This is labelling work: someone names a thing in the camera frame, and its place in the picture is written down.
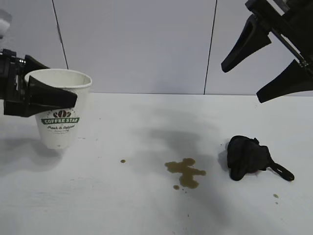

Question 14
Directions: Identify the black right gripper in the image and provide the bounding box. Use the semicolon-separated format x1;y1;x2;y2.
221;0;313;103

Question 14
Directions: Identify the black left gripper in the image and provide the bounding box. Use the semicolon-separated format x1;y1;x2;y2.
0;48;78;118

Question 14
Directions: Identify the white Coffee Star paper cup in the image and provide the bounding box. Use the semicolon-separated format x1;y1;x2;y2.
24;68;93;149

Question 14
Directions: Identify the black cloth with strap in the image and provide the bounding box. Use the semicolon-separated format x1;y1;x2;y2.
226;135;295;182

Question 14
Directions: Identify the brown coffee spill puddle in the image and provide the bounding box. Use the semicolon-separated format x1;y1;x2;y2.
164;158;207;190

